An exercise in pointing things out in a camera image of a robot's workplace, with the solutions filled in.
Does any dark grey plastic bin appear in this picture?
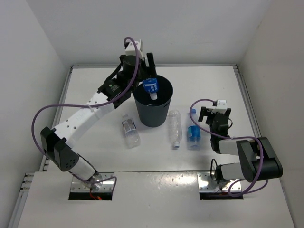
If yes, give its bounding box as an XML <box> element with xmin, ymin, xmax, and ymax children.
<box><xmin>133</xmin><ymin>76</ymin><xmax>173</xmax><ymax>127</ymax></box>

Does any clear crushed bottle blue cap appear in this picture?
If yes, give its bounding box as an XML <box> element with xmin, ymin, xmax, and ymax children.
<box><xmin>169</xmin><ymin>110</ymin><xmax>182</xmax><ymax>150</ymax></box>

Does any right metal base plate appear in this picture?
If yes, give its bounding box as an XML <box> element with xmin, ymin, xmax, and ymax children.
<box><xmin>197</xmin><ymin>171</ymin><xmax>236</xmax><ymax>193</ymax></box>

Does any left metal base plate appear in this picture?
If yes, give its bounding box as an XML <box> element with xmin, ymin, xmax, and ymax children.
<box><xmin>70</xmin><ymin>172</ymin><xmax>115</xmax><ymax>193</ymax></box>

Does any blue label bottle white cap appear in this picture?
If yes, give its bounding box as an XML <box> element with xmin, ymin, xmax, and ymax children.
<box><xmin>142</xmin><ymin>77</ymin><xmax>159</xmax><ymax>101</ymax></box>

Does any metal base plate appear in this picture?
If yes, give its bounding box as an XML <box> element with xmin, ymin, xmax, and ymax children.
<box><xmin>197</xmin><ymin>171</ymin><xmax>236</xmax><ymax>193</ymax></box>
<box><xmin>70</xmin><ymin>172</ymin><xmax>115</xmax><ymax>193</ymax></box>

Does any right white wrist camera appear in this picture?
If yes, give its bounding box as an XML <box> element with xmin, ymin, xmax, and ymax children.
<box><xmin>211</xmin><ymin>100</ymin><xmax>228</xmax><ymax>114</ymax></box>

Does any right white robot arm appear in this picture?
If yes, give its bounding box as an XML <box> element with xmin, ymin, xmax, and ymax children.
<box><xmin>199</xmin><ymin>107</ymin><xmax>283</xmax><ymax>183</ymax></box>

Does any white front cover board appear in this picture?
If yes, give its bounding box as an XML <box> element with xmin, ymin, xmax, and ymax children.
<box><xmin>19</xmin><ymin>171</ymin><xmax>294</xmax><ymax>228</ymax></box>

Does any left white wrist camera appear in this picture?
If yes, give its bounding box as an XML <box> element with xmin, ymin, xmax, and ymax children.
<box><xmin>124</xmin><ymin>39</ymin><xmax>144</xmax><ymax>60</ymax></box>

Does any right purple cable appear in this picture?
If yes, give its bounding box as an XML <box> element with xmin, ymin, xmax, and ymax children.
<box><xmin>189</xmin><ymin>98</ymin><xmax>269</xmax><ymax>197</ymax></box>

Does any clear bottle white grey label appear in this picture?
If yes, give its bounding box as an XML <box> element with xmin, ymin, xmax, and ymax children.
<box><xmin>122</xmin><ymin>114</ymin><xmax>141</xmax><ymax>149</ymax></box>

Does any left aluminium frame rail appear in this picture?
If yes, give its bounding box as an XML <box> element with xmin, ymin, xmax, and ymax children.
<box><xmin>39</xmin><ymin>65</ymin><xmax>74</xmax><ymax>172</ymax></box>

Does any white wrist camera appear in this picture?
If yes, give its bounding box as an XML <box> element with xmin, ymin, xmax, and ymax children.
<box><xmin>124</xmin><ymin>39</ymin><xmax>144</xmax><ymax>60</ymax></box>
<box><xmin>211</xmin><ymin>100</ymin><xmax>228</xmax><ymax>114</ymax></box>

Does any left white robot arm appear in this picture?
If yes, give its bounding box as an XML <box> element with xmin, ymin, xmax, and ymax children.
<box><xmin>40</xmin><ymin>53</ymin><xmax>157</xmax><ymax>185</ymax></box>

